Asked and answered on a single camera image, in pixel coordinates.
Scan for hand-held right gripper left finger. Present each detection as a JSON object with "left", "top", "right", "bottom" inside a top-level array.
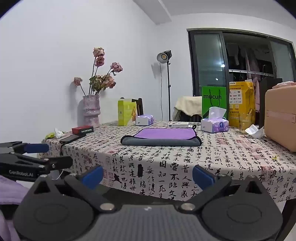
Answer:
[{"left": 31, "top": 165, "right": 117, "bottom": 213}]

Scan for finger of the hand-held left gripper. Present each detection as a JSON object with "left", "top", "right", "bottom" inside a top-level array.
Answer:
[
  {"left": 0, "top": 153, "right": 73, "bottom": 174},
  {"left": 0, "top": 141, "right": 50, "bottom": 155}
]

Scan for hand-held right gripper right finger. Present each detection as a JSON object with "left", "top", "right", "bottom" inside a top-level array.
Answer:
[{"left": 180, "top": 165, "right": 267, "bottom": 213}]

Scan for lilac towel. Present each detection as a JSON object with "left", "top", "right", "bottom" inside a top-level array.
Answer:
[{"left": 0, "top": 175, "right": 36, "bottom": 241}]

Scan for grey towel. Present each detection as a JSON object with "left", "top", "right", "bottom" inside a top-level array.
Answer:
[{"left": 120, "top": 127, "right": 202, "bottom": 147}]

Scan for purple towel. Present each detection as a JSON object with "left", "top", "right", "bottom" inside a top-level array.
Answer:
[{"left": 134, "top": 127, "right": 197, "bottom": 141}]

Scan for black power bank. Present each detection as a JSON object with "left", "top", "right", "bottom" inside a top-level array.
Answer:
[{"left": 59, "top": 134, "right": 81, "bottom": 144}]

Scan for red and black box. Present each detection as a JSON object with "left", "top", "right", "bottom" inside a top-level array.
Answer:
[{"left": 71, "top": 125, "right": 94, "bottom": 134}]

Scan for calligraphy print tablecloth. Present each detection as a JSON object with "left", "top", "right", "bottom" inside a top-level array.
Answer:
[{"left": 38, "top": 120, "right": 296, "bottom": 205}]

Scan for large purple tissue pack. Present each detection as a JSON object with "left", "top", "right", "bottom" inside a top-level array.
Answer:
[{"left": 200, "top": 107, "right": 229, "bottom": 133}]

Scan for flat white box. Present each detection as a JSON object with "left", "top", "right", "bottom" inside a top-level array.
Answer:
[{"left": 167, "top": 122, "right": 192, "bottom": 128}]

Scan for pink speckled ceramic vase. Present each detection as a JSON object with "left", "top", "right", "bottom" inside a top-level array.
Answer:
[{"left": 83, "top": 94, "right": 101, "bottom": 128}]

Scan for white paper receipt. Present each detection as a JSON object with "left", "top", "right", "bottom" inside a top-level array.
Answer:
[{"left": 245, "top": 124, "right": 265, "bottom": 139}]

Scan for glass cup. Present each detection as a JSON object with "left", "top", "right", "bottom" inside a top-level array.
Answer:
[{"left": 239, "top": 113, "right": 254, "bottom": 133}]

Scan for yellow-green carton box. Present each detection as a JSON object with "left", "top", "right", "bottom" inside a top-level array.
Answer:
[{"left": 118, "top": 99, "right": 137, "bottom": 126}]

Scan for chair with beige cloth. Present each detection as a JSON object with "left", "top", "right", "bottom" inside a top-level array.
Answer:
[{"left": 173, "top": 95, "right": 203, "bottom": 122}]

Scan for small purple tissue pack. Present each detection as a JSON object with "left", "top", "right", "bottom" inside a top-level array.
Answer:
[{"left": 135, "top": 114, "right": 155, "bottom": 126}]

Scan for green paper bag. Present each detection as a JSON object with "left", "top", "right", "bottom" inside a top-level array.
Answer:
[{"left": 201, "top": 86, "right": 228, "bottom": 120}]

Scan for dark wooden chair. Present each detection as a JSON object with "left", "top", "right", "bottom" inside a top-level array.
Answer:
[{"left": 131, "top": 98, "right": 144, "bottom": 116}]

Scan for yellow paper bag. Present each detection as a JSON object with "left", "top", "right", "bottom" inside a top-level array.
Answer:
[{"left": 229, "top": 81, "right": 256, "bottom": 128}]

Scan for dried pink roses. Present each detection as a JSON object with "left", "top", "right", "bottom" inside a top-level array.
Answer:
[{"left": 73, "top": 47, "right": 124, "bottom": 97}]

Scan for black paper bag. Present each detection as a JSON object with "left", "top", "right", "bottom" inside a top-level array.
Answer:
[{"left": 258, "top": 76, "right": 283, "bottom": 129}]

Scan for pink hard case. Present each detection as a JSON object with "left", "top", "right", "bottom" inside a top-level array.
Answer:
[{"left": 264, "top": 85, "right": 296, "bottom": 153}]

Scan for black framed glass door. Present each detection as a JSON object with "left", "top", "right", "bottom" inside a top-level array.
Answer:
[{"left": 186, "top": 28, "right": 296, "bottom": 98}]

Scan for pink cloth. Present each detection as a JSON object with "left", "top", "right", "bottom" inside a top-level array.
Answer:
[{"left": 272, "top": 81, "right": 296, "bottom": 90}]

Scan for hanging clothes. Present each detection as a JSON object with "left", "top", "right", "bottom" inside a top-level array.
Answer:
[{"left": 226, "top": 43, "right": 262, "bottom": 75}]

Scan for studio lamp on stand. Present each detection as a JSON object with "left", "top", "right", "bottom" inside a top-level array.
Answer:
[{"left": 157, "top": 49, "right": 173, "bottom": 121}]

